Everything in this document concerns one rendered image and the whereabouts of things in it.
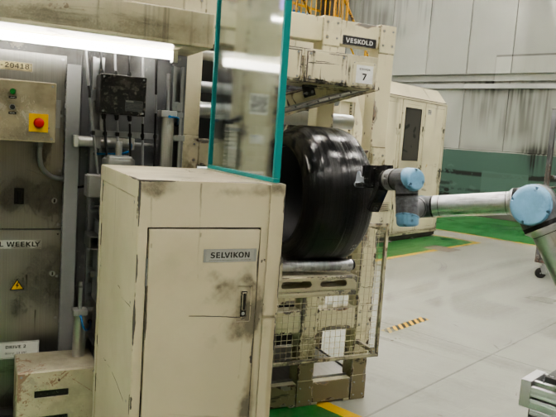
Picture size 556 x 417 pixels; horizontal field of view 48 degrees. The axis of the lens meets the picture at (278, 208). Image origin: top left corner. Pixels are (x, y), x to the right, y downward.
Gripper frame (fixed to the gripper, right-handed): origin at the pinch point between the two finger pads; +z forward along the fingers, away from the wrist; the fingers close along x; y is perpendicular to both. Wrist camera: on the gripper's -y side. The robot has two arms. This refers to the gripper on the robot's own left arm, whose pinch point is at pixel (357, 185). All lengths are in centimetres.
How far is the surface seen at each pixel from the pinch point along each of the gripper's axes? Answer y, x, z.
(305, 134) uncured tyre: 19.4, 14.4, 15.3
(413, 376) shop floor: -111, -115, 108
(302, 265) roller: -31.2, 13.8, 15.4
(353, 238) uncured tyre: -20.2, -3.4, 6.3
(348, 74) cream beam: 51, -20, 41
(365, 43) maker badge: 74, -46, 70
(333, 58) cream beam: 57, -11, 40
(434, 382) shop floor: -113, -121, 96
